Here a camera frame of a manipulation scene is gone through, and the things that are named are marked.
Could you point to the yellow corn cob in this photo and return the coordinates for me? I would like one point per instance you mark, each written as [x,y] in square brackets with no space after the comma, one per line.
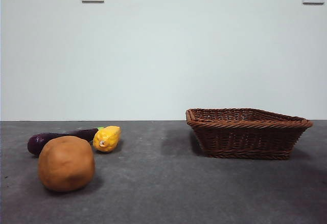
[108,137]

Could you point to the brown wicker basket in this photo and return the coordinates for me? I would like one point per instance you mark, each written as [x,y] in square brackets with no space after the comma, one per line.
[245,139]

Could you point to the brown potato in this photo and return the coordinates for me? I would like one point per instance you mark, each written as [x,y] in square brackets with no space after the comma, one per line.
[66,165]

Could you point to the purple eggplant with green stem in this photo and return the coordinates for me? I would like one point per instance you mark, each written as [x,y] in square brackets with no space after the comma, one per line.
[41,140]

